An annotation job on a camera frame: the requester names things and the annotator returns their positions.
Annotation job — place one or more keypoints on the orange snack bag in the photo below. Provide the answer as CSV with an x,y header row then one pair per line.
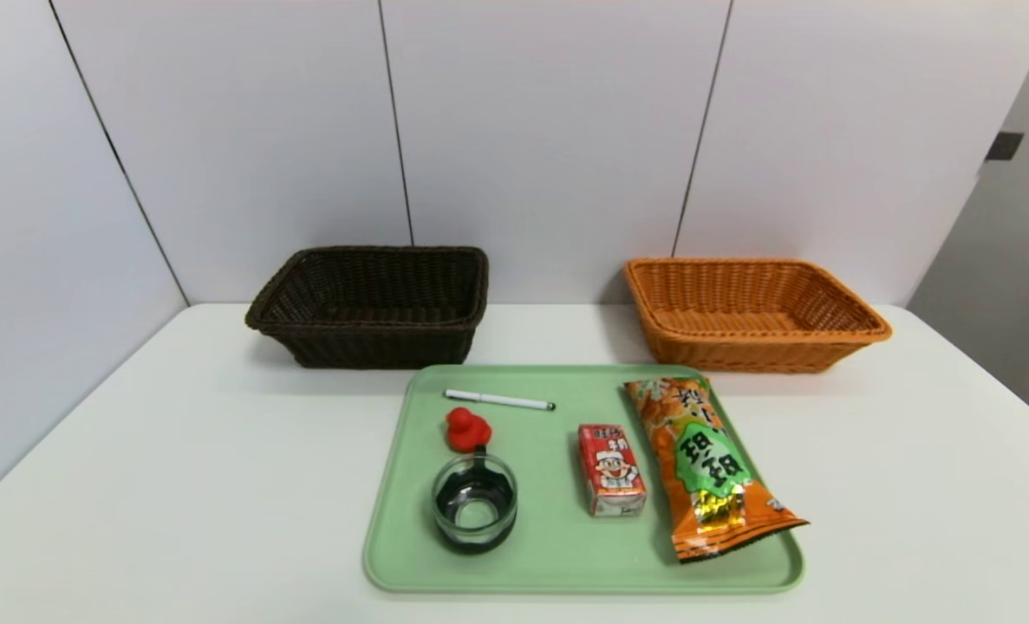
x,y
705,459

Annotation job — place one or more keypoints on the red rubber duck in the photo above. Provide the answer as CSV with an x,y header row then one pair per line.
x,y
467,433

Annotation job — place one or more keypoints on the dark wall fixture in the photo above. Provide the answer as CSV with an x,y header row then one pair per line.
x,y
1004,146

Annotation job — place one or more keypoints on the green plastic tray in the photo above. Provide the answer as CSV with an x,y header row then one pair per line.
x,y
566,555

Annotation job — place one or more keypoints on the dark brown wicker basket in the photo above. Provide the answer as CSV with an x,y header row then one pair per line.
x,y
375,348

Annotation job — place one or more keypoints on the red milk carton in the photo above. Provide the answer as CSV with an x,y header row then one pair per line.
x,y
614,472

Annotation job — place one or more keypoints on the white pen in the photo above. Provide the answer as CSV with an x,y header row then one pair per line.
x,y
497,399

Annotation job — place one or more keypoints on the orange wicker basket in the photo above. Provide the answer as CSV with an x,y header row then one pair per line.
x,y
739,353

